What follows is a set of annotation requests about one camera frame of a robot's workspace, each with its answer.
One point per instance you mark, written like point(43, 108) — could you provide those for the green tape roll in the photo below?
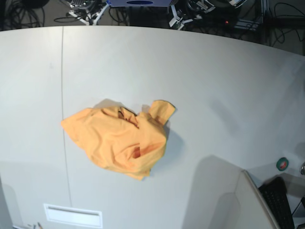
point(282, 164)

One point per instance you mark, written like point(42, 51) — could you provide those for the white cable slot cover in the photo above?
point(73, 216)

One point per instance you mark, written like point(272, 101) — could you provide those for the white partition panel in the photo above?
point(254, 213)

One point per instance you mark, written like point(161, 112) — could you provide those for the orange t-shirt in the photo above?
point(116, 139)

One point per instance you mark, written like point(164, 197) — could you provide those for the black keyboard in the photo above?
point(275, 195)

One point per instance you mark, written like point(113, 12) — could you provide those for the metal knob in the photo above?
point(302, 169)

